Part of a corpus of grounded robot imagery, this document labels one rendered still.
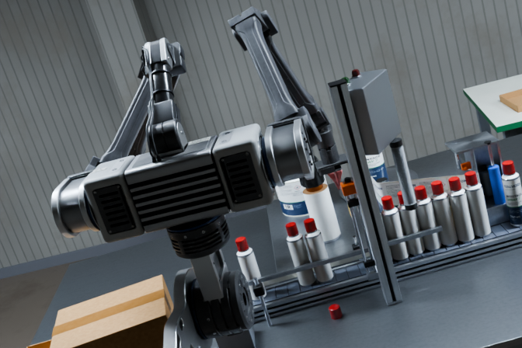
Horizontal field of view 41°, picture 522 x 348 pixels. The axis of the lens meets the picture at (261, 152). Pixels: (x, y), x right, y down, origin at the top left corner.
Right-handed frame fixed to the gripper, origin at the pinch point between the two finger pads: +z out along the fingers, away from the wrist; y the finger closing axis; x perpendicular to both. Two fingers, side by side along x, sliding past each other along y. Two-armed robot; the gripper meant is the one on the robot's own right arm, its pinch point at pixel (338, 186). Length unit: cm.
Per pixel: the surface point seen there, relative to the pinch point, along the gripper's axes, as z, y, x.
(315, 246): 9.0, 12.6, 17.8
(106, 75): -14, 120, -279
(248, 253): 5.1, 32.6, 16.8
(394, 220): 8.6, -12.3, 17.6
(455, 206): 9.9, -30.9, 17.2
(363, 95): -35.9, -11.2, 31.6
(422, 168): 25, -37, -51
